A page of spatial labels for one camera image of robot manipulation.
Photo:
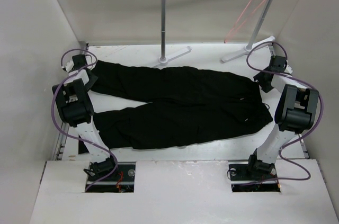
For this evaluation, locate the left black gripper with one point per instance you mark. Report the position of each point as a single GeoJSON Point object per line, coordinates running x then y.
{"type": "Point", "coordinates": [93, 79]}

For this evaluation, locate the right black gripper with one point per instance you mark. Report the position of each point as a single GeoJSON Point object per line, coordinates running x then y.
{"type": "Point", "coordinates": [259, 77]}

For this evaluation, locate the black trousers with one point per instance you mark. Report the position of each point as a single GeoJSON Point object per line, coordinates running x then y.
{"type": "Point", "coordinates": [179, 106]}

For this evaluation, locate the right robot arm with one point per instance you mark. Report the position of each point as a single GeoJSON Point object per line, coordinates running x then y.
{"type": "Point", "coordinates": [294, 114]}

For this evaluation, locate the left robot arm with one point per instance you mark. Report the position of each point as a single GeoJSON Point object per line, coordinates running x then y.
{"type": "Point", "coordinates": [74, 106]}

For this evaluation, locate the white clothes rack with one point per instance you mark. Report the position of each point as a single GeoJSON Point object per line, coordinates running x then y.
{"type": "Point", "coordinates": [196, 20]}

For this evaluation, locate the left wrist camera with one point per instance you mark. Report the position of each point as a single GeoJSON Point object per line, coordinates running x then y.
{"type": "Point", "coordinates": [68, 66]}

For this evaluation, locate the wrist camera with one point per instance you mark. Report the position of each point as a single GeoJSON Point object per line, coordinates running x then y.
{"type": "Point", "coordinates": [288, 70]}
{"type": "Point", "coordinates": [68, 66]}

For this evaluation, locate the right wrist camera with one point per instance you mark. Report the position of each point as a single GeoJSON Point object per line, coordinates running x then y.
{"type": "Point", "coordinates": [288, 70]}

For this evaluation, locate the pink wire hanger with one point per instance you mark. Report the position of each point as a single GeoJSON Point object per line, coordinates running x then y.
{"type": "Point", "coordinates": [249, 10]}

